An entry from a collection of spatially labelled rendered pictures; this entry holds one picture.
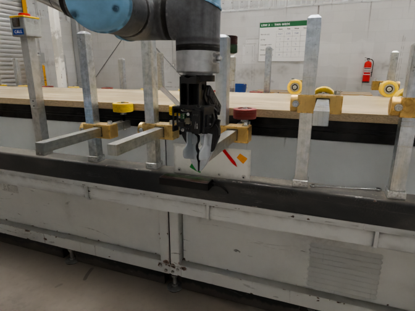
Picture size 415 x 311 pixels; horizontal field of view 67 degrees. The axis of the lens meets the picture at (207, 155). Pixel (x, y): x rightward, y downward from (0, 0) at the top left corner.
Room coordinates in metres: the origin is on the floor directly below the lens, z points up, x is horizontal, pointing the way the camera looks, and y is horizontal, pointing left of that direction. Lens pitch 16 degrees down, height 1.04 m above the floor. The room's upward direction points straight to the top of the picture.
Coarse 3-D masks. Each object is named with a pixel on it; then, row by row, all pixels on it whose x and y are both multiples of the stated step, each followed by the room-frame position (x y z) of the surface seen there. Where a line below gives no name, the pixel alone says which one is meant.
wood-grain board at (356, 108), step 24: (0, 96) 1.61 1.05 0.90; (24, 96) 1.61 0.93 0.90; (48, 96) 1.61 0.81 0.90; (72, 96) 1.61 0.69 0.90; (120, 96) 1.61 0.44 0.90; (240, 96) 1.61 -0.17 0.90; (264, 96) 1.61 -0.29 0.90; (288, 96) 1.61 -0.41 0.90; (360, 96) 1.61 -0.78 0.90; (336, 120) 1.02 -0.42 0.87; (360, 120) 0.99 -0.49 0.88; (384, 120) 0.97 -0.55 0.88
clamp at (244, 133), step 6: (222, 126) 0.94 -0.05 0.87; (228, 126) 0.94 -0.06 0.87; (234, 126) 0.93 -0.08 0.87; (240, 126) 0.93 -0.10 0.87; (246, 126) 0.93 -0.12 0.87; (222, 132) 0.94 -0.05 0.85; (240, 132) 0.92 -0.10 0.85; (246, 132) 0.92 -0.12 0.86; (240, 138) 0.92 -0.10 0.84; (246, 138) 0.92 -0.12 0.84
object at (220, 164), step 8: (176, 144) 1.00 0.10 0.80; (184, 144) 0.99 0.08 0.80; (176, 152) 1.00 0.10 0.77; (232, 152) 0.93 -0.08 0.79; (240, 152) 0.92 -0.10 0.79; (248, 152) 0.91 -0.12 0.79; (176, 160) 1.00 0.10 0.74; (184, 160) 0.99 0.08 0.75; (216, 160) 0.95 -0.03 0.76; (224, 160) 0.94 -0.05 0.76; (248, 160) 0.91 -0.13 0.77; (176, 168) 1.00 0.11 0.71; (184, 168) 0.99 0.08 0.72; (208, 168) 0.96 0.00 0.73; (216, 168) 0.95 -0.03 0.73; (224, 168) 0.94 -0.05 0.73; (232, 168) 0.93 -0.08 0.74; (240, 168) 0.92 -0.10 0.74; (248, 168) 0.91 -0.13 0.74; (216, 176) 0.95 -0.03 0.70; (224, 176) 0.94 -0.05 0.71; (232, 176) 0.93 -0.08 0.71; (240, 176) 0.92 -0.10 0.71; (248, 176) 0.91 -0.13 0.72
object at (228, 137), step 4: (248, 124) 1.06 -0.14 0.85; (224, 132) 0.89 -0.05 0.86; (228, 132) 0.89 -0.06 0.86; (232, 132) 0.89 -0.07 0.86; (236, 132) 0.92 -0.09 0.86; (220, 136) 0.83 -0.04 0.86; (224, 136) 0.83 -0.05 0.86; (228, 136) 0.85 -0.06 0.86; (232, 136) 0.88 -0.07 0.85; (236, 136) 0.92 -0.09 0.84; (220, 140) 0.79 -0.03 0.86; (224, 140) 0.81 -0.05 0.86; (228, 140) 0.85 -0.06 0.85; (232, 140) 0.88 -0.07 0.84; (220, 144) 0.78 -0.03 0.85; (224, 144) 0.81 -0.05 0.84; (228, 144) 0.85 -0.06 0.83; (200, 148) 0.70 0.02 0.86; (216, 148) 0.74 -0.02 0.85; (220, 148) 0.78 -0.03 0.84; (224, 148) 0.81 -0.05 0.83; (216, 152) 0.74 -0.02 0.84; (212, 156) 0.72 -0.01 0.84
